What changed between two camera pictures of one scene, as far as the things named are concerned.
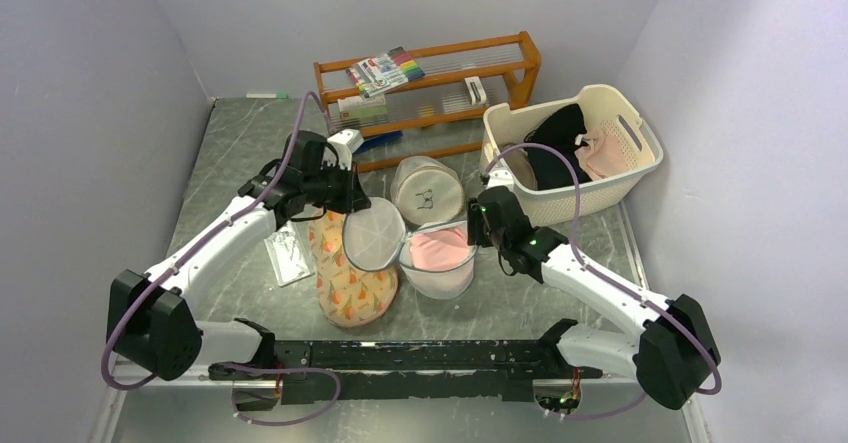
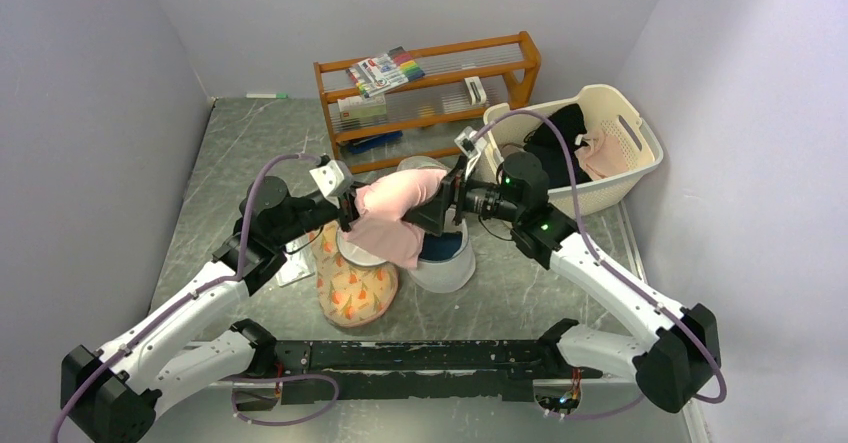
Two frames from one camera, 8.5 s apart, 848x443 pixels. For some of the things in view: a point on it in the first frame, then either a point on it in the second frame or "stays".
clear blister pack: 287,255 stays
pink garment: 604,156 stays
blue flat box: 380,141 stays
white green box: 369,109 stays
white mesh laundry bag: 374,234 -> 447,276
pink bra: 440,249 -> 383,203
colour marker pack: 384,71 stays
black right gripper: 476,217 -> 431,217
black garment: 559,127 stays
